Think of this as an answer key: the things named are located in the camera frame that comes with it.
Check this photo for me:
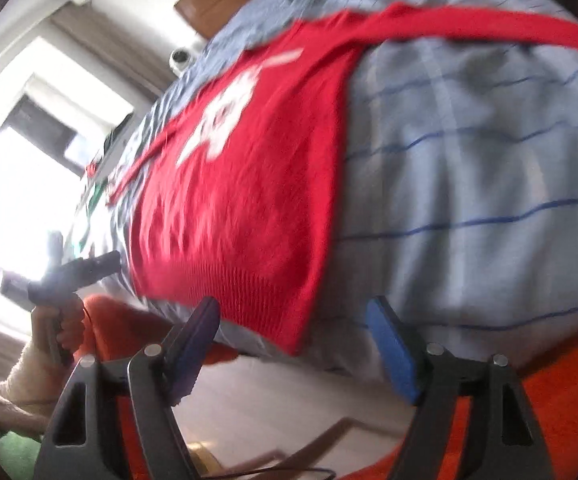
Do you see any red knit sweater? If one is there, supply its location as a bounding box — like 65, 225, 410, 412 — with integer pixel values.
125, 3, 578, 356

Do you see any person's left hand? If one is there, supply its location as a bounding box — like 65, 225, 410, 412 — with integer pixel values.
31, 294, 84, 367

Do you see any green folded garment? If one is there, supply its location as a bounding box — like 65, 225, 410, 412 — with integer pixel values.
0, 429, 40, 479

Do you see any orange fuzzy blanket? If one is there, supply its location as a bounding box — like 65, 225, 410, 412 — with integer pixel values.
75, 295, 578, 479

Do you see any grey plaid duvet cover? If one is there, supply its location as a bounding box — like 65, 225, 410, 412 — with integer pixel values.
63, 0, 578, 386

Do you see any white round camera device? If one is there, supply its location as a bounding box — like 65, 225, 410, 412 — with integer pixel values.
168, 48, 197, 77

